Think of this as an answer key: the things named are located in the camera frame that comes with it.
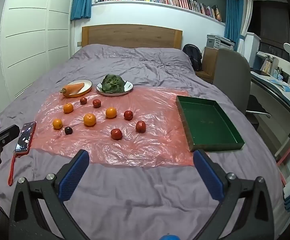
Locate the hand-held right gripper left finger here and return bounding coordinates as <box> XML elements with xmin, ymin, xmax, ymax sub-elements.
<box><xmin>9</xmin><ymin>149</ymin><xmax>90</xmax><ymax>240</ymax></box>

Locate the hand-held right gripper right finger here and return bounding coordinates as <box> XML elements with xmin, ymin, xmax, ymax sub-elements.
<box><xmin>193</xmin><ymin>149</ymin><xmax>282</xmax><ymax>240</ymax></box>

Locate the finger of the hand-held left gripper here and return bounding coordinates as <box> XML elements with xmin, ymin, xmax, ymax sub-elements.
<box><xmin>0</xmin><ymin>124</ymin><xmax>21</xmax><ymax>151</ymax></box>

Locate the green rectangular tray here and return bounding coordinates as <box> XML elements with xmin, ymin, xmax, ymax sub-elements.
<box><xmin>175</xmin><ymin>95</ymin><xmax>245</xmax><ymax>153</ymax></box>

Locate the smartphone in red case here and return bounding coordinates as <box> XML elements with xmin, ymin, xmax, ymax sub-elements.
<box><xmin>13</xmin><ymin>121</ymin><xmax>37</xmax><ymax>155</ymax></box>

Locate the pink plastic sheet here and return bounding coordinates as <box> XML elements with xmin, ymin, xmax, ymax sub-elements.
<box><xmin>31</xmin><ymin>86</ymin><xmax>195</xmax><ymax>167</ymax></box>

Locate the carrot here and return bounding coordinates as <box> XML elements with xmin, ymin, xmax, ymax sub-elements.
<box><xmin>60</xmin><ymin>82</ymin><xmax>85</xmax><ymax>96</ymax></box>

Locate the yellow rimmed plate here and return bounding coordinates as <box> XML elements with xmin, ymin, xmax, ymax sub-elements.
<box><xmin>64</xmin><ymin>79</ymin><xmax>93</xmax><ymax>98</ymax></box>

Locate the white wardrobe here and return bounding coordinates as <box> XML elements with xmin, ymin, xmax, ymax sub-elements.
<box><xmin>0</xmin><ymin>0</ymin><xmax>80</xmax><ymax>99</ymax></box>

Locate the green leafy vegetable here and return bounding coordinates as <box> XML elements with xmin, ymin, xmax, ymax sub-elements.
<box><xmin>101</xmin><ymin>74</ymin><xmax>125</xmax><ymax>93</ymax></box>

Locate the grey chair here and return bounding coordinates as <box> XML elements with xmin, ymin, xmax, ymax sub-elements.
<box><xmin>213</xmin><ymin>48</ymin><xmax>271</xmax><ymax>130</ymax></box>

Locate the white plate dark rim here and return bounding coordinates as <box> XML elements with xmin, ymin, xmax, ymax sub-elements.
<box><xmin>96</xmin><ymin>80</ymin><xmax>134</xmax><ymax>97</ymax></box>

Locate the white desk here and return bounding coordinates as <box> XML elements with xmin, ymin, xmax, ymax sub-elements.
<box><xmin>250</xmin><ymin>66</ymin><xmax>290</xmax><ymax>160</ymax></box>

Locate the wooden nightstand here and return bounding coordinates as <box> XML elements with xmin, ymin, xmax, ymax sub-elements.
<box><xmin>195</xmin><ymin>46</ymin><xmax>219</xmax><ymax>84</ymax></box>

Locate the black backpack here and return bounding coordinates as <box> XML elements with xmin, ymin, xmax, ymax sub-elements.
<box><xmin>182</xmin><ymin>44</ymin><xmax>203</xmax><ymax>72</ymax></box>

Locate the bed with purple sheet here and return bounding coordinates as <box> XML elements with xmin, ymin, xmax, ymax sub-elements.
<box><xmin>0</xmin><ymin>44</ymin><xmax>285</xmax><ymax>240</ymax></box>

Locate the white printer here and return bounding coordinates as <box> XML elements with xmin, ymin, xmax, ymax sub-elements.
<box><xmin>206</xmin><ymin>34</ymin><xmax>235</xmax><ymax>50</ymax></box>

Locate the white desk lamp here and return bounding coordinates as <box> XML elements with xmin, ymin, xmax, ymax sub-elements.
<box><xmin>283</xmin><ymin>42</ymin><xmax>290</xmax><ymax>85</ymax></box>

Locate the wooden headboard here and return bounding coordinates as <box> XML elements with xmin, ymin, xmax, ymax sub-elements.
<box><xmin>82</xmin><ymin>24</ymin><xmax>183</xmax><ymax>50</ymax></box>

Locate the blue curtain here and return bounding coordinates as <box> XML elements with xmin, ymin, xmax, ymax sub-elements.
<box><xmin>70</xmin><ymin>0</ymin><xmax>93</xmax><ymax>21</ymax></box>
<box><xmin>224</xmin><ymin>0</ymin><xmax>246</xmax><ymax>55</ymax></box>

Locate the white sheer curtain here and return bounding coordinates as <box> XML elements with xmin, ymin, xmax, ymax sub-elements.
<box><xmin>240</xmin><ymin>0</ymin><xmax>254</xmax><ymax>39</ymax></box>

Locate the red phone lanyard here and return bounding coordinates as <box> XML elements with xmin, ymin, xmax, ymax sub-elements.
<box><xmin>8</xmin><ymin>152</ymin><xmax>18</xmax><ymax>187</ymax></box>

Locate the white wall shelf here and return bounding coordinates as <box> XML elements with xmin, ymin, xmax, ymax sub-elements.
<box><xmin>91</xmin><ymin>0</ymin><xmax>226</xmax><ymax>25</ymax></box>

